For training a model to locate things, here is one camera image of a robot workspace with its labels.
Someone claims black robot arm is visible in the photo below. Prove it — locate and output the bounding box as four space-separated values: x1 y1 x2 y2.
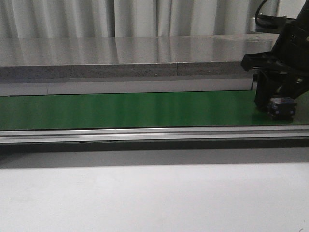
241 1 309 111

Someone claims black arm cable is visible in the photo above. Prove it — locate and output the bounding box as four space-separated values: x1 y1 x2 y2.
254 0 288 27

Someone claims yellow black push button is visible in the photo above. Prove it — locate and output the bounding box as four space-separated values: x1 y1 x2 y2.
267 97 297 121

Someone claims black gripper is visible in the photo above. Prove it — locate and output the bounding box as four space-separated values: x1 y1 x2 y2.
240 20 309 112

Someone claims aluminium conveyor frame rail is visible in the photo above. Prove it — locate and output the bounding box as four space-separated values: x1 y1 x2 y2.
0 125 309 145

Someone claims white pleated curtain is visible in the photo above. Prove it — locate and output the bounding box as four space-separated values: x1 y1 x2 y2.
0 0 302 39

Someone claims green conveyor belt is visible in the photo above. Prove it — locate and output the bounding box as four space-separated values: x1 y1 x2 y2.
0 90 309 129

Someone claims grey stone counter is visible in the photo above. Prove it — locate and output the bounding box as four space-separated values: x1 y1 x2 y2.
0 33 277 96

